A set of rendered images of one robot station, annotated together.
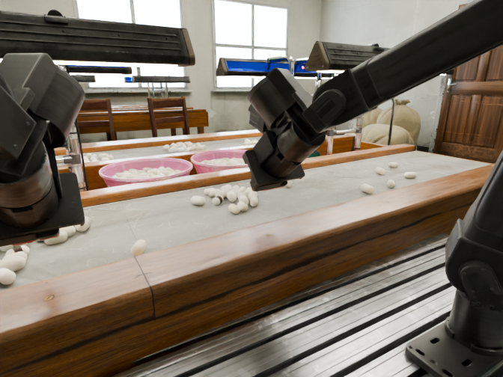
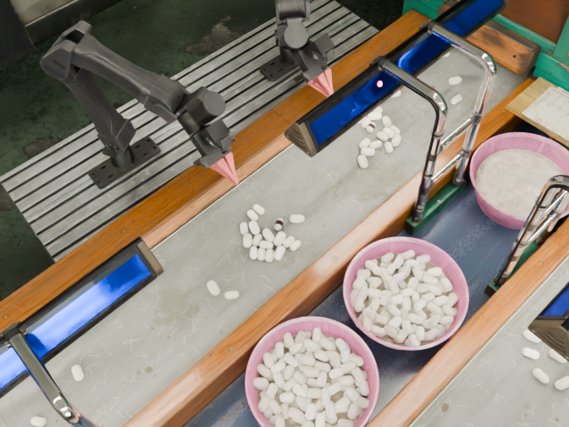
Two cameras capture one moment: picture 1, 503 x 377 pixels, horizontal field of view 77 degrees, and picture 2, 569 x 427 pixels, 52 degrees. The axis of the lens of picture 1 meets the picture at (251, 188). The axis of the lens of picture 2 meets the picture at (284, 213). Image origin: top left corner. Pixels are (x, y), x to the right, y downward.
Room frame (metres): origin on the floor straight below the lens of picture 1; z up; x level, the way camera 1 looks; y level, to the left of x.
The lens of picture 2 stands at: (1.44, 0.02, 1.92)
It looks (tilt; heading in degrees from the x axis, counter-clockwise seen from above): 56 degrees down; 174
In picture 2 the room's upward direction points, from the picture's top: 6 degrees counter-clockwise
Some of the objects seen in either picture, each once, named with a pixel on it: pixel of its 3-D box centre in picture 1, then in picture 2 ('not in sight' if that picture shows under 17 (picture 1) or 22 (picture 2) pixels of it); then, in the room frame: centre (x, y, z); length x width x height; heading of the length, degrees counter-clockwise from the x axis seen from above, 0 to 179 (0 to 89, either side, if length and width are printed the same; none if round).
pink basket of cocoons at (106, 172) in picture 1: (149, 182); (402, 298); (0.93, 0.31, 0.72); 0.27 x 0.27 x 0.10
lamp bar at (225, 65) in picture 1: (281, 69); not in sight; (1.54, -0.14, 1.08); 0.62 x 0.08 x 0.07; 122
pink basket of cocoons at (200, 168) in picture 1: (230, 170); (312, 385); (1.08, 0.07, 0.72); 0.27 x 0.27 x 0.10
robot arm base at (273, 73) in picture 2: not in sight; (290, 51); (0.06, 0.23, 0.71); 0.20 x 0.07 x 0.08; 119
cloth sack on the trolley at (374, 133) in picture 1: (377, 143); not in sight; (3.52, -1.40, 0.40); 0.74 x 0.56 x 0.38; 120
